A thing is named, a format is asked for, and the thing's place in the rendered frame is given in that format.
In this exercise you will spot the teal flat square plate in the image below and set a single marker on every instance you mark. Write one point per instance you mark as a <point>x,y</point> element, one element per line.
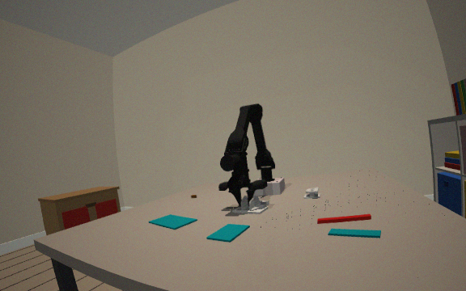
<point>173,221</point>

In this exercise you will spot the red flat bar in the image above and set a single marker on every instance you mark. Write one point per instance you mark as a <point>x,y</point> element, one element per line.
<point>342,219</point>

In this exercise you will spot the teal flat bar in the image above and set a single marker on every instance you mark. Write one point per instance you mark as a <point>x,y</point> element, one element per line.
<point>355,233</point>

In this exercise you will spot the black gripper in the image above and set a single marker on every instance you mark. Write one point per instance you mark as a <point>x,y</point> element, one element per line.
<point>252,186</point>

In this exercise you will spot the teal flat rectangular plate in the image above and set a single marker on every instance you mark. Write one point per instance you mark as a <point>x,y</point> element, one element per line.
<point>228,233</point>

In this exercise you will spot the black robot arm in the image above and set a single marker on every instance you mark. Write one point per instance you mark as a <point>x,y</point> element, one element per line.
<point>235,155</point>

